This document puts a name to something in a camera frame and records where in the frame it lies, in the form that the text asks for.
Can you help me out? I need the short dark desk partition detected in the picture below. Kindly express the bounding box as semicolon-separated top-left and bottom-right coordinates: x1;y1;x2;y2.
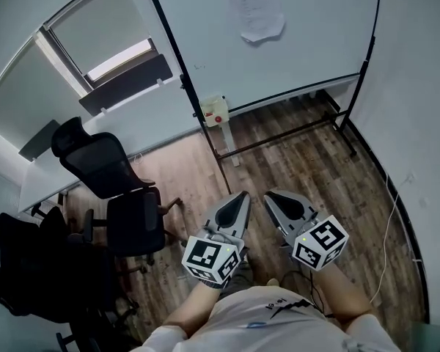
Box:
18;119;62;162

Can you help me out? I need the black mesh office chair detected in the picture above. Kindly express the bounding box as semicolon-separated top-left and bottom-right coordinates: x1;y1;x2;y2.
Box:
51;116;184;267

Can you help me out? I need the person's white shirt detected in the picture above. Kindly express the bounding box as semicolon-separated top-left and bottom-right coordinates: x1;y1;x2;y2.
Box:
131;285;401;352

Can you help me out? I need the long dark desk partition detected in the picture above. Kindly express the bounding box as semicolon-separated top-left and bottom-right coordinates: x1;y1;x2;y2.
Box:
78;54;175;117

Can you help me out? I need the beige holder box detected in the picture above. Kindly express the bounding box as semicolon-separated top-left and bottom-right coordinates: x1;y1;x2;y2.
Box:
199;94;230;127

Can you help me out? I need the person's left forearm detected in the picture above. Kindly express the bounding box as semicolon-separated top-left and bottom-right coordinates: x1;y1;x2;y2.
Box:
163;279;225;340

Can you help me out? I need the person's right forearm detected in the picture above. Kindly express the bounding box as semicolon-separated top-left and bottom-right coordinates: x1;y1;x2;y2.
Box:
310;261;375;330

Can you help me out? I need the black cable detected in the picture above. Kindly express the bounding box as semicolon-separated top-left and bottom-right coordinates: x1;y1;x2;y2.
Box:
278;268;337;319

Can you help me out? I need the white cable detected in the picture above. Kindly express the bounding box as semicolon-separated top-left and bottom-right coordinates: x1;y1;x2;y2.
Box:
369;173;416;304

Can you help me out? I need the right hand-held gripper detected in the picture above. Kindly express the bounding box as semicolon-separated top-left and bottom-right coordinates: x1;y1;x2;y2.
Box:
263;189;351;272

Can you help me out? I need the whiteboard on black stand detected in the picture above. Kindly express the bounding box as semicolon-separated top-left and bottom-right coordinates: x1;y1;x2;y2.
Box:
141;0;384;196

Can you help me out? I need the black padded office chair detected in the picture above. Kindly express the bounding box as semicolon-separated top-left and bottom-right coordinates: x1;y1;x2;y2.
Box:
0;205;142;352

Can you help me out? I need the grey roller blind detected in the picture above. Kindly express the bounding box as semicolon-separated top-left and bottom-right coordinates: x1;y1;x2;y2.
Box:
43;0;159;84
0;37;87;150

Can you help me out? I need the white desk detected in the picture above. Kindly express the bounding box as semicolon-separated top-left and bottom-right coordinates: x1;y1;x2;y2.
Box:
17;74;241;213

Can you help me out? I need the white paper sheet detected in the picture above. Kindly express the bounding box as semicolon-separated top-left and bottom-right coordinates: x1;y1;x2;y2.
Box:
224;0;287;44

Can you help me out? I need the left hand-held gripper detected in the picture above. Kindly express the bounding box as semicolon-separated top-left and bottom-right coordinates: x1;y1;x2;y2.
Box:
182;191;252;290

